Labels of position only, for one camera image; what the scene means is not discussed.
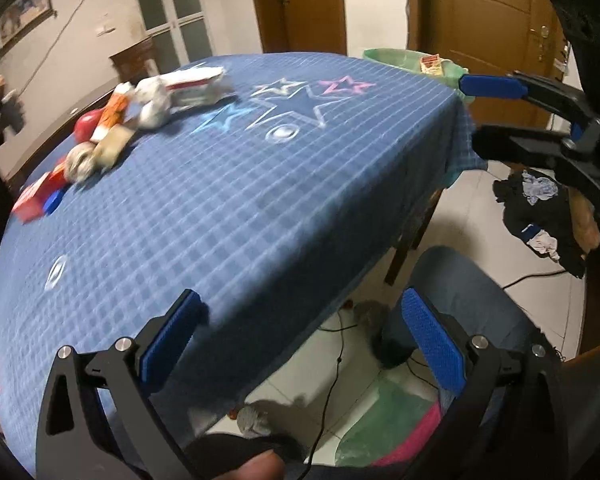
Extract tan sponge block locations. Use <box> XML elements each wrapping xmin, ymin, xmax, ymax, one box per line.
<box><xmin>93</xmin><ymin>125</ymin><xmax>135</xmax><ymax>170</ymax></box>

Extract brown wooden door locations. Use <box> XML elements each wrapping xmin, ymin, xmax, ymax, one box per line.
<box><xmin>419</xmin><ymin>0</ymin><xmax>571</xmax><ymax>129</ymax></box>
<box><xmin>253</xmin><ymin>0</ymin><xmax>347</xmax><ymax>55</ymax></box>

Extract green lined trash bin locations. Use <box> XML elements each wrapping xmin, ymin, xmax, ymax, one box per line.
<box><xmin>363</xmin><ymin>48</ymin><xmax>475</xmax><ymax>105</ymax></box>

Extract carton in trash bin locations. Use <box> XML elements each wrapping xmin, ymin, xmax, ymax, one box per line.
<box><xmin>419</xmin><ymin>54</ymin><xmax>444</xmax><ymax>77</ymax></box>

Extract wooden chair by glass door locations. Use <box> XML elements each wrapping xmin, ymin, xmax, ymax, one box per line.
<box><xmin>109</xmin><ymin>37</ymin><xmax>160</xmax><ymax>84</ymax></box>

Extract white toothpaste box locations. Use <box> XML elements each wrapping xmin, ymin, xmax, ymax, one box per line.
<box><xmin>160</xmin><ymin>65</ymin><xmax>235</xmax><ymax>107</ymax></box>

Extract red apple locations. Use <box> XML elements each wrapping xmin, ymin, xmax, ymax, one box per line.
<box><xmin>73</xmin><ymin>108</ymin><xmax>102</xmax><ymax>143</ymax></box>

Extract white cloth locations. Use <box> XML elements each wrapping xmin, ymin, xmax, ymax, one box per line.
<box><xmin>134</xmin><ymin>76</ymin><xmax>171</xmax><ymax>130</ymax></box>

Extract framed wall picture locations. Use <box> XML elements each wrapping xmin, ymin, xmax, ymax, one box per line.
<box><xmin>0</xmin><ymin>0</ymin><xmax>56</xmax><ymax>58</ymax></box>

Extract orange white snack wrapper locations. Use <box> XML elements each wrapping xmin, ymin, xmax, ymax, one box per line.
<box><xmin>90</xmin><ymin>81</ymin><xmax>134</xmax><ymax>143</ymax></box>

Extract near brown wooden door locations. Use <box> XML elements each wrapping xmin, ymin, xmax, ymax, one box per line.
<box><xmin>419</xmin><ymin>0</ymin><xmax>571</xmax><ymax>129</ymax></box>

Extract blue bottle cap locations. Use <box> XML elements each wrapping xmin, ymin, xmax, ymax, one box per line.
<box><xmin>43</xmin><ymin>188</ymin><xmax>67</xmax><ymax>216</ymax></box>

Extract black floor cable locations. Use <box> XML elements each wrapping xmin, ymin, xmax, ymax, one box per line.
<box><xmin>296</xmin><ymin>268</ymin><xmax>569</xmax><ymax>480</ymax></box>

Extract dark wooden dining table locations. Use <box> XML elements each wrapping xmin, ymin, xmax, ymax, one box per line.
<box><xmin>4</xmin><ymin>78</ymin><xmax>119</xmax><ymax>197</ymax></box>

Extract pile of dark clothes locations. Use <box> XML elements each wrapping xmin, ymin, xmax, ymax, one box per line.
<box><xmin>492</xmin><ymin>169</ymin><xmax>600</xmax><ymax>278</ymax></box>

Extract person's left hand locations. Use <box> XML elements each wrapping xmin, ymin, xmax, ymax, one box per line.
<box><xmin>216</xmin><ymin>450</ymin><xmax>285</xmax><ymax>480</ymax></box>

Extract pink drink carton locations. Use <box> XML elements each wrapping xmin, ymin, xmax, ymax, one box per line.
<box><xmin>12</xmin><ymin>170</ymin><xmax>67</xmax><ymax>223</ymax></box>

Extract frosted glass door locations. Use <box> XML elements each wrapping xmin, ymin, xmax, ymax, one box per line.
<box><xmin>137</xmin><ymin>0</ymin><xmax>212</xmax><ymax>73</ymax></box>

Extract blue star-patterned tablecloth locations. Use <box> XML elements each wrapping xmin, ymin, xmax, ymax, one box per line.
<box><xmin>0</xmin><ymin>53</ymin><xmax>481</xmax><ymax>470</ymax></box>

